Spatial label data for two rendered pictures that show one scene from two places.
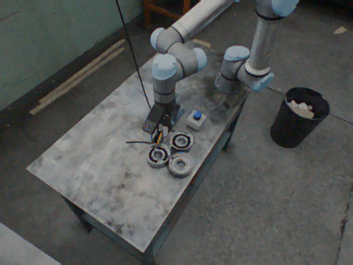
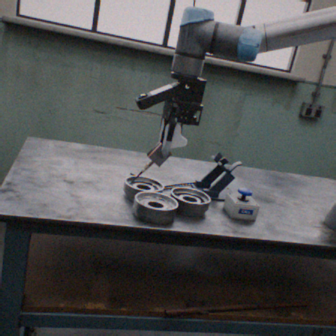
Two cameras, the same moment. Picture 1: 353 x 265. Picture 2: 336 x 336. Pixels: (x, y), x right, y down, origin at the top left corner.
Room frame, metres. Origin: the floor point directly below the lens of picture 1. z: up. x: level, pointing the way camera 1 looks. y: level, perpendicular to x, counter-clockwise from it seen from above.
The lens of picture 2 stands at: (-0.05, -0.70, 1.21)
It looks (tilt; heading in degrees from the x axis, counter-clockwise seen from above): 17 degrees down; 48
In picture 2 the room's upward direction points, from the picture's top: 12 degrees clockwise
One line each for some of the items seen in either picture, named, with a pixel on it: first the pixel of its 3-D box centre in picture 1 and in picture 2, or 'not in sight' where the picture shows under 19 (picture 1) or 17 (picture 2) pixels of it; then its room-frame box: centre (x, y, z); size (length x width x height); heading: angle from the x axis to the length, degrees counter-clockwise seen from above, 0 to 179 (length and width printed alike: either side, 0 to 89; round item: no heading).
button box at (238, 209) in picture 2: (197, 119); (243, 206); (0.80, -0.09, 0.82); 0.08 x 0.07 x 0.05; 152
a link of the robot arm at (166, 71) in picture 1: (165, 74); (196, 33); (0.63, 0.05, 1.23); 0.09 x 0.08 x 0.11; 132
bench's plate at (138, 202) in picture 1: (165, 111); (216, 193); (0.86, 0.06, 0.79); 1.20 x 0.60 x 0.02; 152
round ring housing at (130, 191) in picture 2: (157, 155); (142, 190); (0.58, 0.07, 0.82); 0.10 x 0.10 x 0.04
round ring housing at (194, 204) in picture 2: (181, 142); (189, 202); (0.66, -0.02, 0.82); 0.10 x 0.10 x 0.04
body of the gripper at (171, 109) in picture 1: (165, 106); (183, 100); (0.64, 0.05, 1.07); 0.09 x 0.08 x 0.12; 155
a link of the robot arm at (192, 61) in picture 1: (185, 61); (235, 42); (0.71, -0.01, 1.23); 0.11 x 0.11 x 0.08; 42
